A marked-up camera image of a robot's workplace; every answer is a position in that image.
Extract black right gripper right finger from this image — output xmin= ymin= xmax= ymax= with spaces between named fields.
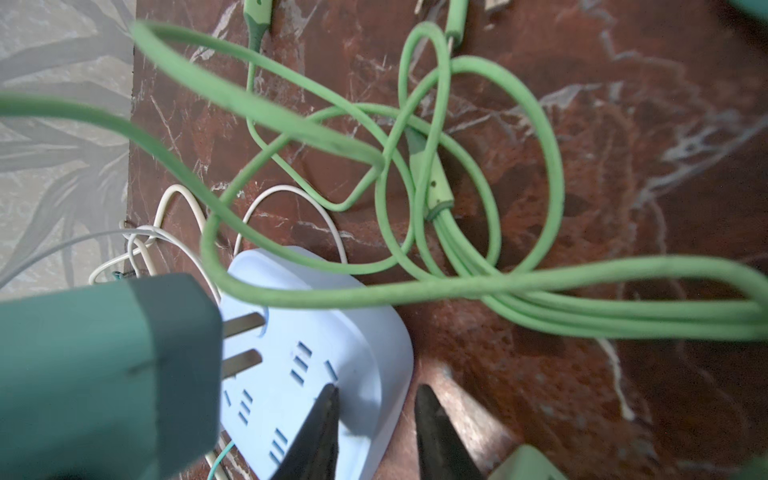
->
xmin=414 ymin=384 xmax=483 ymax=479

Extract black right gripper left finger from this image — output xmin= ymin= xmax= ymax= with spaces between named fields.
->
xmin=271 ymin=384 xmax=340 ymax=480

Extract green charger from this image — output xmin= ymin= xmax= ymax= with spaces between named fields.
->
xmin=0 ymin=274 xmax=266 ymax=480

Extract mint charger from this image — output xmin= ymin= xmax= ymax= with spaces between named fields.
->
xmin=488 ymin=444 xmax=567 ymax=480

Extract blue power strip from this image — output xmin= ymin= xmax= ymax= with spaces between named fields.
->
xmin=218 ymin=245 xmax=415 ymax=480

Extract white usb cable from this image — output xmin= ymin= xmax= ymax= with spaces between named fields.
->
xmin=0 ymin=182 xmax=349 ymax=480

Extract green multi-head cable far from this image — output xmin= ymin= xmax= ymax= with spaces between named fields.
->
xmin=0 ymin=0 xmax=768 ymax=343

